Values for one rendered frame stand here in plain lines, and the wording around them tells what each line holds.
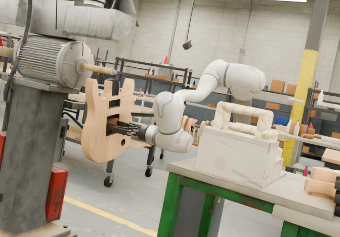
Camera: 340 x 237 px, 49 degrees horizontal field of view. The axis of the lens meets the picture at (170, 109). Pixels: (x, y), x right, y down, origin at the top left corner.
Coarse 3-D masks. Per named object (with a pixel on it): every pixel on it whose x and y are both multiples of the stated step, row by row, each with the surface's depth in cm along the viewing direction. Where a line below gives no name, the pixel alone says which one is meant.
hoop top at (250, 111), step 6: (222, 102) 141; (222, 108) 140; (228, 108) 139; (234, 108) 138; (240, 108) 137; (246, 108) 136; (252, 108) 135; (246, 114) 136; (252, 114) 135; (258, 114) 134
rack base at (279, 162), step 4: (276, 156) 158; (276, 160) 148; (280, 160) 152; (276, 164) 146; (280, 164) 153; (276, 168) 148; (280, 168) 155; (276, 172) 149; (280, 172) 157; (272, 176) 144; (276, 176) 151; (272, 180) 145; (276, 180) 153
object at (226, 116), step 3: (225, 111) 148; (228, 111) 148; (225, 114) 148; (228, 114) 148; (225, 117) 148; (228, 117) 148; (225, 120) 148; (228, 120) 148; (225, 123) 148; (228, 123) 149; (225, 126) 148; (225, 129) 148
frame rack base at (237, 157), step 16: (208, 128) 141; (208, 144) 141; (224, 144) 138; (240, 144) 135; (256, 144) 132; (272, 144) 133; (208, 160) 141; (224, 160) 138; (240, 160) 135; (256, 160) 132; (272, 160) 138; (224, 176) 138; (240, 176) 135; (256, 176) 132
